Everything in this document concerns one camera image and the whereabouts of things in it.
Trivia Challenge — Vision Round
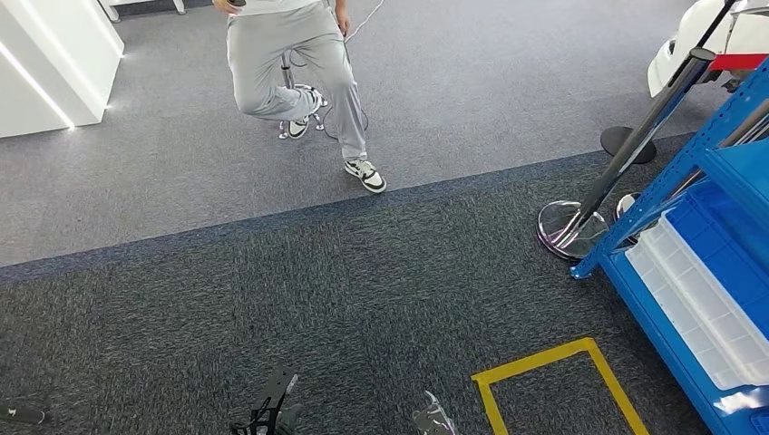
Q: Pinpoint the chrome stool base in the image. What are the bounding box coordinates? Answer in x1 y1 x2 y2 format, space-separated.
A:
277 51 330 141

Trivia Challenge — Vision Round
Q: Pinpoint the blue plastic bin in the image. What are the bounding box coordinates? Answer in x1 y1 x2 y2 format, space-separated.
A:
662 179 769 341

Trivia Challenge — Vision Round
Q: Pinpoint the white cable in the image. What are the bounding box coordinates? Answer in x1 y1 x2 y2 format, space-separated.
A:
343 0 386 45

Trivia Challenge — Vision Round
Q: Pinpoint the blue metal shelf rack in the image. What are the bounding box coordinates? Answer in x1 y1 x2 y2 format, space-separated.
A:
569 56 769 435

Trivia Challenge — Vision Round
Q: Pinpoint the red stanchion belt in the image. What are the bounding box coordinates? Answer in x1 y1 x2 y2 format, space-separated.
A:
708 53 769 73

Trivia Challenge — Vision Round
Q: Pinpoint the black stanchion pole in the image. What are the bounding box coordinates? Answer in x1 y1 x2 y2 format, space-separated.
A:
667 0 741 89

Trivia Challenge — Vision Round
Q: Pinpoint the white table frame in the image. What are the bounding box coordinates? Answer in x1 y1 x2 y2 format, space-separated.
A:
97 0 188 24

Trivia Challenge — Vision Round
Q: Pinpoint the person's left hand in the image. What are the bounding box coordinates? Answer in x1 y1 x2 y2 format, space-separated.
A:
334 5 354 39

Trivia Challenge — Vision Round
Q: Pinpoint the white plastic bin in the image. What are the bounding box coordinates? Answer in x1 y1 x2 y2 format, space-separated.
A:
624 209 769 392

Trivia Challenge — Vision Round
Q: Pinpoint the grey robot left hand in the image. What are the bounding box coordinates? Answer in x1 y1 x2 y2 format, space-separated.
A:
276 403 306 435

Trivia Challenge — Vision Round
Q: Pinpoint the person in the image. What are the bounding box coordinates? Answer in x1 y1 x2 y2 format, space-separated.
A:
211 0 387 195

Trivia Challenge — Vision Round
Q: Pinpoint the black cable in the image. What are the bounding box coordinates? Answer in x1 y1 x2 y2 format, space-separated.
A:
287 35 371 143

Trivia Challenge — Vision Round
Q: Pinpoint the white car with red stripe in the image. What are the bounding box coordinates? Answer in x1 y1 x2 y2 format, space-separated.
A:
647 0 769 99

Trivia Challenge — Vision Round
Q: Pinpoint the white lit counter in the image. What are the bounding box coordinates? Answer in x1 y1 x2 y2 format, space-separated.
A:
0 0 126 140

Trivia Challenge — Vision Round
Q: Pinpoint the black stanchion base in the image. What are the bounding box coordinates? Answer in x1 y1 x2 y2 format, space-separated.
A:
599 125 657 166

